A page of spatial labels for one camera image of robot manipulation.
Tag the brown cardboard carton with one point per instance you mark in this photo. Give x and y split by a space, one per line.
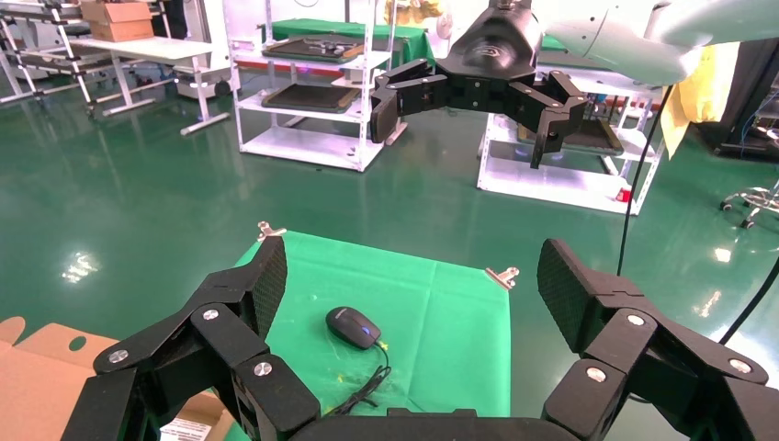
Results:
118 21

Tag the small red object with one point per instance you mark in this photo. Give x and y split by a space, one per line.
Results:
622 195

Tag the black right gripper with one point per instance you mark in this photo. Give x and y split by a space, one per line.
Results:
493 67

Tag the white tall shelf rack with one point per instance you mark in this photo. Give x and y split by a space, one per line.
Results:
304 143

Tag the silver binder clip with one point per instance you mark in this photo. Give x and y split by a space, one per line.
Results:
504 278
268 231

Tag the yellow hanging cloth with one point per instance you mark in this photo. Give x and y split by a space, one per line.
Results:
700 91

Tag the office chair wheel base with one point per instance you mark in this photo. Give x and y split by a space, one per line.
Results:
754 204

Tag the grey metal pipe rack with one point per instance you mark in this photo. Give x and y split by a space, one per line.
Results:
67 55

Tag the yellow plush object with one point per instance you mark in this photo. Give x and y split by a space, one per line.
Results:
414 9

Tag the black tray with tools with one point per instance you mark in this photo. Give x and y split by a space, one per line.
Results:
310 48

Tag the white printed paper sheet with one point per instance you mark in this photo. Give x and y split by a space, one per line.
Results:
182 429

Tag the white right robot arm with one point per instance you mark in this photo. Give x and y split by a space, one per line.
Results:
627 42

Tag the green table cloth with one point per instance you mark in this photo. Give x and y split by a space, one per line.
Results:
438 341

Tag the empty black tray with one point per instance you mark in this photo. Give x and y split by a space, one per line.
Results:
310 97

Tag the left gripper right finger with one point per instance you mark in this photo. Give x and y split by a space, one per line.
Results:
645 359

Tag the white work table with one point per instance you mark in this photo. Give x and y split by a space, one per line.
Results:
146 48

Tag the white low shelf rack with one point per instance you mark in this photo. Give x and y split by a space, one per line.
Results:
548 182

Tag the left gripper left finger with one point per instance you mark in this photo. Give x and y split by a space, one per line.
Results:
182 353

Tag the brown cardboard mailer box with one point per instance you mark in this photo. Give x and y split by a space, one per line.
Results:
42 389

